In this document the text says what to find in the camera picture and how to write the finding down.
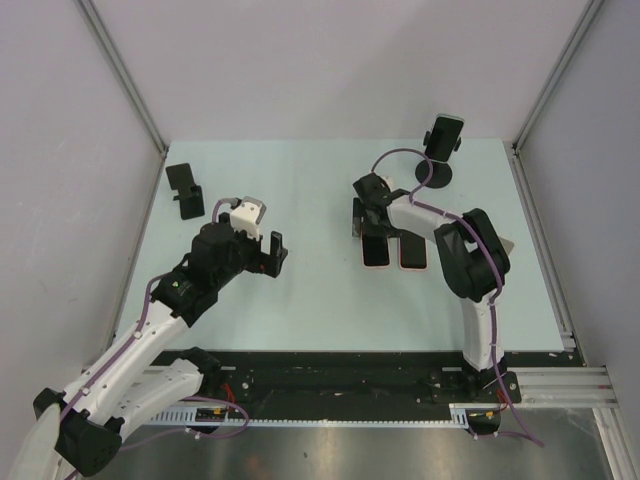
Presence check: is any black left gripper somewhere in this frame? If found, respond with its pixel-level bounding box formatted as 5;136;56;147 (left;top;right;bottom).
213;224;287;288

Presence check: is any pink-cased phone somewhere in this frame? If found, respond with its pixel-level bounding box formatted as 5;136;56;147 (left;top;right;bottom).
361;235;390;269
398;232;428;271

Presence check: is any black round-base phone stand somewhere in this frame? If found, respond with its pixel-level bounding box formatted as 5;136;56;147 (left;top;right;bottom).
415;157;453;189

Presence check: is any black folding phone stand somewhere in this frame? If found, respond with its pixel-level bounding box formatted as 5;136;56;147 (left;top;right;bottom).
165;163;205;220

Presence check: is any white-cased phone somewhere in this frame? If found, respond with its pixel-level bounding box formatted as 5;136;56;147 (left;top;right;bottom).
423;114;464;162

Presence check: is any white phone stand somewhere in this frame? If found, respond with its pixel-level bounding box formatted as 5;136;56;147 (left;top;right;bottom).
499;237;515;256

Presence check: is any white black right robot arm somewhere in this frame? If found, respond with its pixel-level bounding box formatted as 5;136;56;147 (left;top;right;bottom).
353;173;511;401

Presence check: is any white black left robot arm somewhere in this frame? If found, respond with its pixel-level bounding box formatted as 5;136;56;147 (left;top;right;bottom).
33;220;288;477

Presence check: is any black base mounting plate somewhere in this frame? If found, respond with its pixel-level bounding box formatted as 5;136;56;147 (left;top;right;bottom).
198;351;521;420

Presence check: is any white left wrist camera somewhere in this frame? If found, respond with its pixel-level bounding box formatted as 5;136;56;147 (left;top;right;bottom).
229;197;267;240

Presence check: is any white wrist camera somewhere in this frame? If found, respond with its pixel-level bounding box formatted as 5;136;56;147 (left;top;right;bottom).
382;175;395;190
229;197;267;240

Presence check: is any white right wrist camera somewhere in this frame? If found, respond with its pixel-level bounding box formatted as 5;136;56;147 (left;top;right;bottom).
382;175;395;190

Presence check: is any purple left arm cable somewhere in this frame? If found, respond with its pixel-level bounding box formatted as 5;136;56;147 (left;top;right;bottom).
59;197;251;446

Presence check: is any aluminium frame rail right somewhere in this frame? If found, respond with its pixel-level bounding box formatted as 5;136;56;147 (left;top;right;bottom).
509;0;609;156

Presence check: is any aluminium frame rail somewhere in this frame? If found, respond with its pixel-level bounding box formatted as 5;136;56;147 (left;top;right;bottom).
72;0;169;156
509;0;609;156

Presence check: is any white slotted cable duct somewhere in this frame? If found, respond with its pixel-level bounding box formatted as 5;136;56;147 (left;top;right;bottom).
145;405;469;430

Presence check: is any aluminium frame rail left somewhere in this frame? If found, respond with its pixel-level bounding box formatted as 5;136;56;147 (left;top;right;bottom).
72;0;169;156

